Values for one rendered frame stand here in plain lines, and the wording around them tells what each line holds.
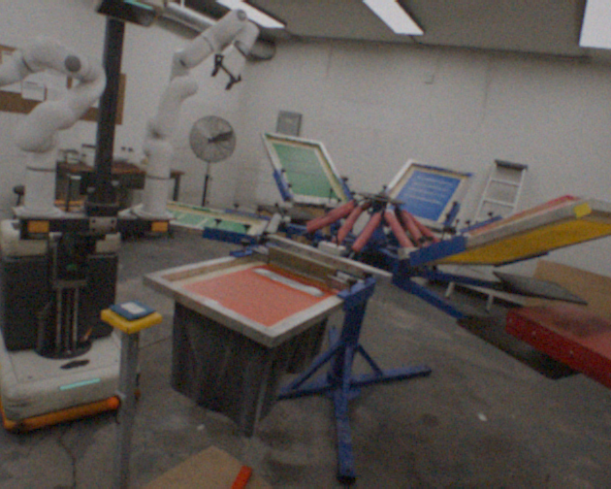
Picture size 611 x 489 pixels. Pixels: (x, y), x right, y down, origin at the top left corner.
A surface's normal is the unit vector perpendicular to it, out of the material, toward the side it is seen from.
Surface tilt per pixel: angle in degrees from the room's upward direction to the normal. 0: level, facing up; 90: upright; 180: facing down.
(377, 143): 90
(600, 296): 78
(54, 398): 90
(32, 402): 90
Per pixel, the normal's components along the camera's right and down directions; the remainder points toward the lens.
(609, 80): -0.51, 0.11
